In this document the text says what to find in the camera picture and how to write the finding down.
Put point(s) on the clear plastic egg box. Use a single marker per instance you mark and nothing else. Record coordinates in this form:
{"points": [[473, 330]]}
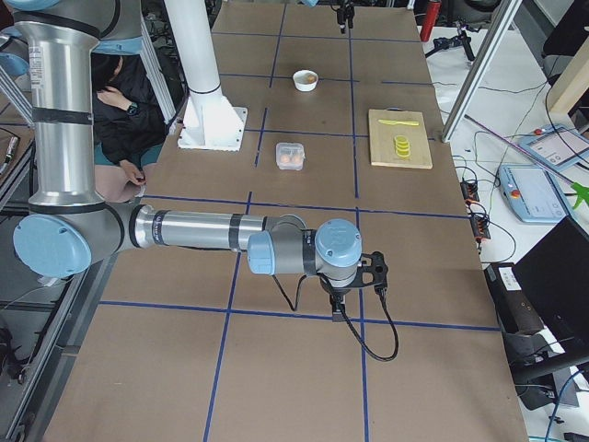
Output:
{"points": [[291, 149]]}

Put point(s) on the red cylinder bottle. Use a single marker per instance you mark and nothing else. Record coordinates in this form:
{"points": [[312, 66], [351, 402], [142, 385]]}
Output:
{"points": [[431, 15]]}

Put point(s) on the yellow plastic knife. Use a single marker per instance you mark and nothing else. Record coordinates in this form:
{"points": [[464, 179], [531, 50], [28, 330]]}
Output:
{"points": [[397, 122]]}

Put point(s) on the aluminium frame post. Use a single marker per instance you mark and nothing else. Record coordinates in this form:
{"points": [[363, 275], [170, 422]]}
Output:
{"points": [[499, 25]]}

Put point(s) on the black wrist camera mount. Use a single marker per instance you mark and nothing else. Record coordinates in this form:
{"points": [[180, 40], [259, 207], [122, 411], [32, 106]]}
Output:
{"points": [[371, 271]]}

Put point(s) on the black tripod stand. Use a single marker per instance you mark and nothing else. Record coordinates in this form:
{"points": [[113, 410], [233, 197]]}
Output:
{"points": [[460, 40]]}

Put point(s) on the wooden cutting board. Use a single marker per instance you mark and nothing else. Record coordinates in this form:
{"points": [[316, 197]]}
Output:
{"points": [[382, 143]]}

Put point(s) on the blue teach pendant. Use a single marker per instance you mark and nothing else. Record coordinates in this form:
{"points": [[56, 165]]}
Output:
{"points": [[557, 147], [532, 194]]}

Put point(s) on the green tipped grabber stick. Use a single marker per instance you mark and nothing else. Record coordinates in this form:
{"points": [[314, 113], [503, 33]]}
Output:
{"points": [[581, 192]]}

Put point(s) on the white round bowl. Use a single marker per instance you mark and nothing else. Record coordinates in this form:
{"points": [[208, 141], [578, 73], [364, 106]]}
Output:
{"points": [[298, 78]]}

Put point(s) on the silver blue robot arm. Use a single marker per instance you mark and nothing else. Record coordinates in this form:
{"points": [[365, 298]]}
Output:
{"points": [[330, 3], [70, 226]]}

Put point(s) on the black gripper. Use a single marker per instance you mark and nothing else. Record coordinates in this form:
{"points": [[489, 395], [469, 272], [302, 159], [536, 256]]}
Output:
{"points": [[335, 290], [343, 12]]}

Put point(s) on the black computer monitor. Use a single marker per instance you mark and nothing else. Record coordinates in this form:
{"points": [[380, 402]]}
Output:
{"points": [[554, 277]]}

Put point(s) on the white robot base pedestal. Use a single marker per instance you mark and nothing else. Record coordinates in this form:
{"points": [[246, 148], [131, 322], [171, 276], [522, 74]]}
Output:
{"points": [[210, 122]]}

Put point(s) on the person in black jacket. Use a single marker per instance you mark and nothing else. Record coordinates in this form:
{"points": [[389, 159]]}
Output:
{"points": [[129, 127]]}

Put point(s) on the black computer box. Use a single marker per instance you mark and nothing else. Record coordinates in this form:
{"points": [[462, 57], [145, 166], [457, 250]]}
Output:
{"points": [[514, 310]]}

